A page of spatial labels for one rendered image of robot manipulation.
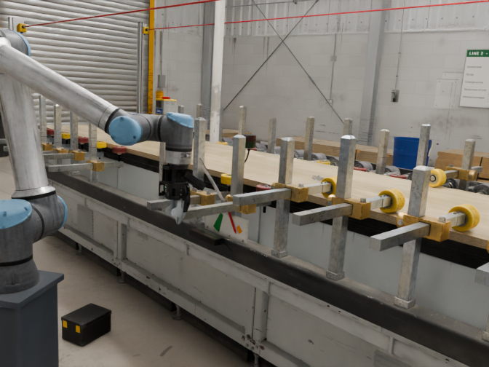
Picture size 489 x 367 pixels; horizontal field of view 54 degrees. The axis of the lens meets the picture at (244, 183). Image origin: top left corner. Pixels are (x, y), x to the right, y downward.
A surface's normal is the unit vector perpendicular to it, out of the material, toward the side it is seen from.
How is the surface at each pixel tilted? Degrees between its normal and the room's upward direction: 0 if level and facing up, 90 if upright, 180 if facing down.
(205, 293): 90
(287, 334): 88
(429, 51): 90
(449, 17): 90
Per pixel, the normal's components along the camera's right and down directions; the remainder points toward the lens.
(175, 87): 0.74, 0.17
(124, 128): -0.10, 0.22
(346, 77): -0.66, 0.11
